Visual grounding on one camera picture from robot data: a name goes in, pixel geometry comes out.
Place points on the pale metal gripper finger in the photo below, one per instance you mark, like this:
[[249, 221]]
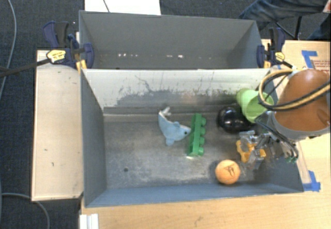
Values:
[[255, 159], [248, 137]]

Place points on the black ball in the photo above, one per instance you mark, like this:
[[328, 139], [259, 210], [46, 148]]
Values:
[[231, 120]]

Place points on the light green plastic cup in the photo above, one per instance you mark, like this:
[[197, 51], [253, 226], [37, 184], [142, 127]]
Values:
[[252, 109]]

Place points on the orange ball with dark print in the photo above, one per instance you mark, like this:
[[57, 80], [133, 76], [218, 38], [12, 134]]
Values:
[[227, 172]]

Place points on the green toy building brick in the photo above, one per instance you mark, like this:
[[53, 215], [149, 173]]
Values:
[[197, 136]]

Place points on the blue toy dolphin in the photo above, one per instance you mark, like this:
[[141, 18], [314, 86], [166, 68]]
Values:
[[169, 128]]

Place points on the grey metal bin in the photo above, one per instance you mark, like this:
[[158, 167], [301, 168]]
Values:
[[155, 160]]

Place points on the pale wood board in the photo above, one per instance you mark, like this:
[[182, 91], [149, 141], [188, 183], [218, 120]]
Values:
[[57, 129]]

